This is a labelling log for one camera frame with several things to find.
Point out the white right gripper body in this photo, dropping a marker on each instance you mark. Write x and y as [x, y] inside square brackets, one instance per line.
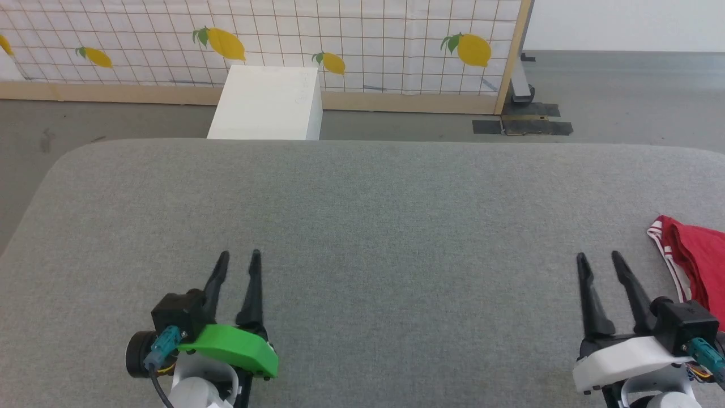
[623, 360]

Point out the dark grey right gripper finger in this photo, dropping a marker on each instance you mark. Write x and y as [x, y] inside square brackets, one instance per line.
[634, 294]
[595, 306]

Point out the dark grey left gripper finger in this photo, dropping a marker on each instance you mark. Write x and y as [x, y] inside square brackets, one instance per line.
[215, 289]
[253, 294]

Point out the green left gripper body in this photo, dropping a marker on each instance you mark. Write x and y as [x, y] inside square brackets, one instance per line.
[238, 348]

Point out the red and white garment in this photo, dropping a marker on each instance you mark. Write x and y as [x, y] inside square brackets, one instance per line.
[702, 260]

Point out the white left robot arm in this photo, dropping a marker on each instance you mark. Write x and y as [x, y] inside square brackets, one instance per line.
[198, 391]

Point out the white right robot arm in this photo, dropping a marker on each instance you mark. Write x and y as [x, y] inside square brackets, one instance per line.
[662, 394]

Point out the white box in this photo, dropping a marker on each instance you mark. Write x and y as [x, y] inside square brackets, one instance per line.
[266, 105]

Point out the black floor tape patch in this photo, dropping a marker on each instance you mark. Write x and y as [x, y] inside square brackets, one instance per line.
[524, 126]

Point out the grey metal partition foot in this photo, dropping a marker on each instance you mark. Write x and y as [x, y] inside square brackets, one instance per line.
[521, 85]

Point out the lemon print partition screen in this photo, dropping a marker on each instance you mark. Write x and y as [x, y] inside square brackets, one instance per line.
[283, 28]

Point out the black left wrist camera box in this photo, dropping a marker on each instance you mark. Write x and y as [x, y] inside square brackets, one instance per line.
[178, 309]

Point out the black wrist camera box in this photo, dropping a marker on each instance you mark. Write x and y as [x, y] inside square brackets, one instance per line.
[685, 323]
[178, 309]

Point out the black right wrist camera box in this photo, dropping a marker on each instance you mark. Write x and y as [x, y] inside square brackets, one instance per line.
[685, 323]

